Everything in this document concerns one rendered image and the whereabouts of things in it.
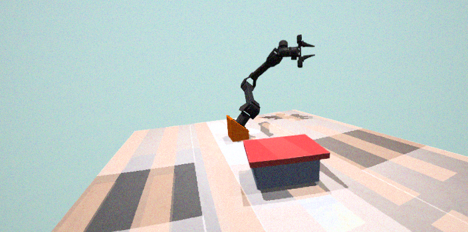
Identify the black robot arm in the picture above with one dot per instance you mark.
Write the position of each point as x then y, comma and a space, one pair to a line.
252, 107

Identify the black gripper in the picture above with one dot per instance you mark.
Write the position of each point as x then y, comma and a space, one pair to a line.
293, 51

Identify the red lid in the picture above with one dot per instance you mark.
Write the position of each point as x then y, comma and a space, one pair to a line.
283, 150

